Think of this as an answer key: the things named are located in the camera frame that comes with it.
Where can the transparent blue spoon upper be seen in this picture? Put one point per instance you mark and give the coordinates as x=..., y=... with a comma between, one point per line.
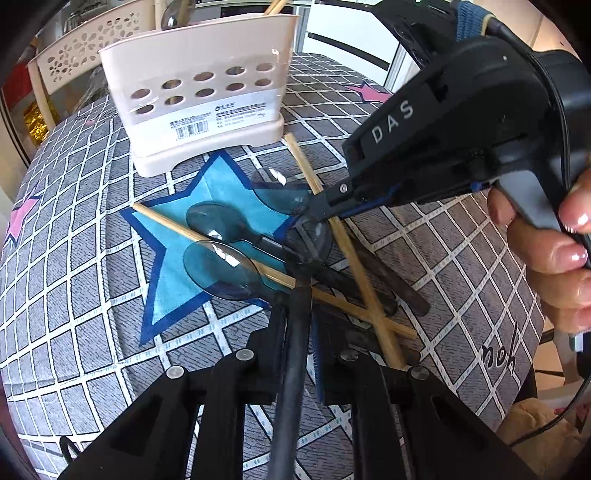
x=223, y=222

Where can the chopstick in holder left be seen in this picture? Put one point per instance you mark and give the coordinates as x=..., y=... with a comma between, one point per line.
x=184, y=12

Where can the grey checked tablecloth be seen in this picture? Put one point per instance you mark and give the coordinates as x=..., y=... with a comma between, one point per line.
x=88, y=320

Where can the right hand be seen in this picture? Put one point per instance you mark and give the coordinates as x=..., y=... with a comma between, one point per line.
x=555, y=266

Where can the transparent blue spoon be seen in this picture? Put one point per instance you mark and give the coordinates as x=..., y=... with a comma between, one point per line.
x=225, y=272
x=223, y=222

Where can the chopstick in holder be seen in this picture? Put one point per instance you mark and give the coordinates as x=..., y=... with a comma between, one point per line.
x=184, y=12
x=275, y=7

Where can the transparent spoon far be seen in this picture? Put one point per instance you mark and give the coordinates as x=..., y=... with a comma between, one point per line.
x=282, y=194

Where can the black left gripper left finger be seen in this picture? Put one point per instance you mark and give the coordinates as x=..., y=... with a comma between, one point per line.
x=267, y=346

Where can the beige perforated plastic stool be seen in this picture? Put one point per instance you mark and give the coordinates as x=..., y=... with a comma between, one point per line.
x=77, y=51

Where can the chopstick in holder right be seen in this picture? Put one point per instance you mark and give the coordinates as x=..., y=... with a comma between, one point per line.
x=275, y=7

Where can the spoon with black handle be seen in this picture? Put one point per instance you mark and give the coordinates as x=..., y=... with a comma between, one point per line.
x=312, y=243

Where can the transparent blue spoon lower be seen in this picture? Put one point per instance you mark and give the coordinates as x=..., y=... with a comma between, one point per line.
x=225, y=272

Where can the pink plastic utensil holder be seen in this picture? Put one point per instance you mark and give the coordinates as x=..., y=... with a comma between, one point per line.
x=200, y=88

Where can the dark wooden handle utensil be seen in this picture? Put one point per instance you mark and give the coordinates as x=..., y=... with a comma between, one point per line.
x=398, y=285

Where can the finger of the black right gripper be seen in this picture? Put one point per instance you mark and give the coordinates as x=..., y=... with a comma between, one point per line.
x=342, y=201

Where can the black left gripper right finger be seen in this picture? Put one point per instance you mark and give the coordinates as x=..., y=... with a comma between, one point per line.
x=336, y=345

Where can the wooden chopstick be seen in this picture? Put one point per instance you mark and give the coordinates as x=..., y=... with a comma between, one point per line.
x=388, y=341
x=265, y=271

